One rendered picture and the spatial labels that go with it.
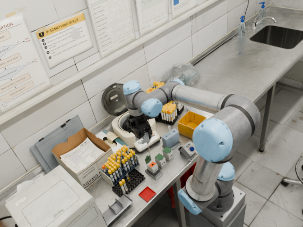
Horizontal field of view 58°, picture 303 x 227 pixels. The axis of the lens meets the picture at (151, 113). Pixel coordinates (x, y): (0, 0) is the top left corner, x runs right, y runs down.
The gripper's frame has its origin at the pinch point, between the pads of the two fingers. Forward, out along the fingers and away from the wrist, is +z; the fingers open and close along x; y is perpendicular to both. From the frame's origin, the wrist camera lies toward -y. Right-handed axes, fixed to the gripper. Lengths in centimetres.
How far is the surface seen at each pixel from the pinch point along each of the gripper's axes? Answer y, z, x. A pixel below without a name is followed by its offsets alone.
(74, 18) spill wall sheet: -13, -49, -56
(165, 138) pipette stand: -17.3, 16.8, -5.3
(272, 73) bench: -125, 27, 10
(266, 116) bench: -123, 69, 11
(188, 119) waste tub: -44, 23, -9
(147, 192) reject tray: 11.5, 26.7, 5.4
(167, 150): -13.3, 20.1, -1.0
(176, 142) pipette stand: -23.8, 24.3, -3.3
